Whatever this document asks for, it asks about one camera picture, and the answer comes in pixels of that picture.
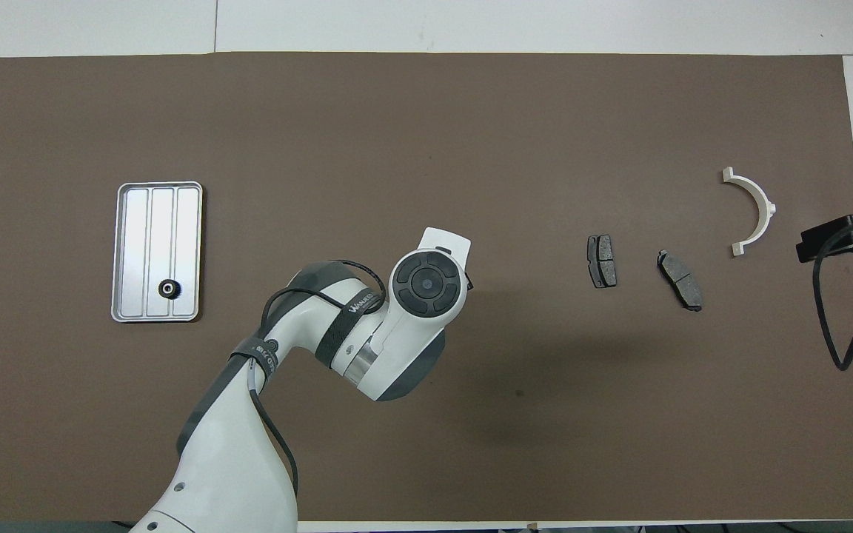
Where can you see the large black bearing gear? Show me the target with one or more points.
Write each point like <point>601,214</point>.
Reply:
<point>168,289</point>

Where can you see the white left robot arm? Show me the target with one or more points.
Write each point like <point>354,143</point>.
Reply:
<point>226,459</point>

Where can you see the silver metal tray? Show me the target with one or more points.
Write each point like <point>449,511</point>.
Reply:
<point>138,244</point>

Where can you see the dark grey rectangular brake pad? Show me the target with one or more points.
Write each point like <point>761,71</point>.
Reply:
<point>602,260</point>

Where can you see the dark grey long brake pad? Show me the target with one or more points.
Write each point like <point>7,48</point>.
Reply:
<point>680,280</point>

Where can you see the brown table mat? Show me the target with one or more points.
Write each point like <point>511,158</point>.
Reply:
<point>412,148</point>

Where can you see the white semicircular plastic bracket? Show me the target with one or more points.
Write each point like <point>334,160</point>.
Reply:
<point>760,198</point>

